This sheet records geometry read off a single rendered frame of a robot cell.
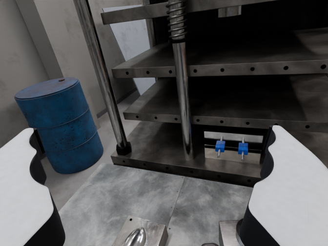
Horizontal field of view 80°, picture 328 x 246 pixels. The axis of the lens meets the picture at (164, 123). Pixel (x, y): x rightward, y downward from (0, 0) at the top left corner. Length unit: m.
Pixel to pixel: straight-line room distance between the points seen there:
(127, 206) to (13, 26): 2.51
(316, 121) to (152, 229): 0.77
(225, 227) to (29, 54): 2.81
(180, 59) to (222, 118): 0.34
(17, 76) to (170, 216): 2.48
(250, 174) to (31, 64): 2.71
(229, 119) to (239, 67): 0.25
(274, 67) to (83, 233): 0.98
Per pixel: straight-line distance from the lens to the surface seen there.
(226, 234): 0.71
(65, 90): 2.20
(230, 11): 1.11
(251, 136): 1.01
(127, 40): 3.71
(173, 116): 1.03
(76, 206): 1.05
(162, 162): 1.12
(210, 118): 0.98
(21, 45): 3.00
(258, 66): 0.88
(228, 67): 0.88
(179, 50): 0.85
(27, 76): 2.98
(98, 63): 1.03
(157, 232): 0.76
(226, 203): 0.91
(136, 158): 1.18
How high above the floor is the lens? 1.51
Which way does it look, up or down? 30 degrees down
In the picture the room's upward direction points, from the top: 9 degrees counter-clockwise
